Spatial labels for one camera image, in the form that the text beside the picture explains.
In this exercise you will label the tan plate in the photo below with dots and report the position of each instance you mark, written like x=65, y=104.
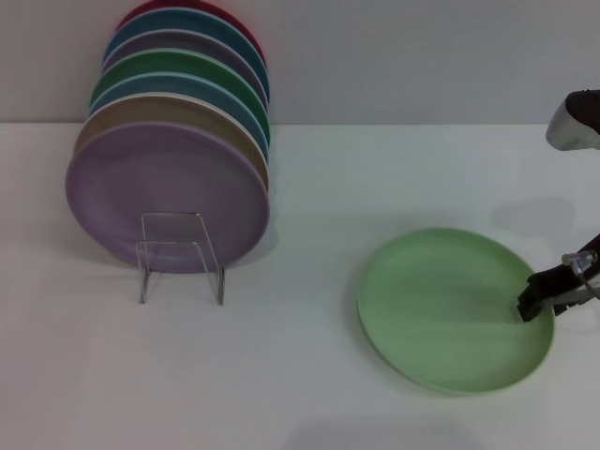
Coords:
x=154, y=110

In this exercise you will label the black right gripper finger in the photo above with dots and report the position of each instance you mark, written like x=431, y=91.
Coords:
x=579, y=297
x=544, y=286

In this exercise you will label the lilac plate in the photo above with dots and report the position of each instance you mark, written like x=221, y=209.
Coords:
x=164, y=178

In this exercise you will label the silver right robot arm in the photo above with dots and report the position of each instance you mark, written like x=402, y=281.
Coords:
x=574, y=129

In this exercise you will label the teal blue plate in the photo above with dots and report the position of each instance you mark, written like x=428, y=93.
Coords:
x=187, y=19

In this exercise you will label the dark green plate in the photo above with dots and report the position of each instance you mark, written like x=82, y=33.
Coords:
x=178, y=63

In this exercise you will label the light green plate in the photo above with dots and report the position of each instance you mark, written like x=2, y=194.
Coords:
x=445, y=309

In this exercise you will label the clear acrylic plate rack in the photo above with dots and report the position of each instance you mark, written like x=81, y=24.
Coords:
x=171, y=243

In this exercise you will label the grey plate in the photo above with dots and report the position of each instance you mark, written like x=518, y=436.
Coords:
x=187, y=40

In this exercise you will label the light blue plate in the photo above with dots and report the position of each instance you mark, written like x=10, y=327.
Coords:
x=164, y=84

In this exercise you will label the red plate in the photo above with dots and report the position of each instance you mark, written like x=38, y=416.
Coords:
x=140, y=5

